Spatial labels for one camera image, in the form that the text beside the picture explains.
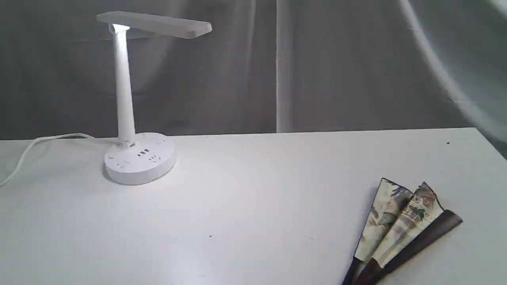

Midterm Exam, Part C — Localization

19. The white power cable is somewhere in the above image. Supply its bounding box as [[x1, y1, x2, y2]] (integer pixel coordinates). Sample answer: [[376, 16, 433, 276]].
[[0, 133, 119, 186]]

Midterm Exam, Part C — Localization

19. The white desk lamp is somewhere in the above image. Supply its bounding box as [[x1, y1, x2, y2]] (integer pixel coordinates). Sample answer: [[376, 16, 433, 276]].
[[96, 11, 212, 185]]

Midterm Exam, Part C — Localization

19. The grey backdrop curtain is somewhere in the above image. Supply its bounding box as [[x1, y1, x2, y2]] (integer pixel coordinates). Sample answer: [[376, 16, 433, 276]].
[[1, 0, 506, 156]]

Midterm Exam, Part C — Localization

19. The painted paper folding fan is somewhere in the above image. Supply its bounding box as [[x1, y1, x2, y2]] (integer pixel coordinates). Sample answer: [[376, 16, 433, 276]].
[[342, 178, 463, 285]]

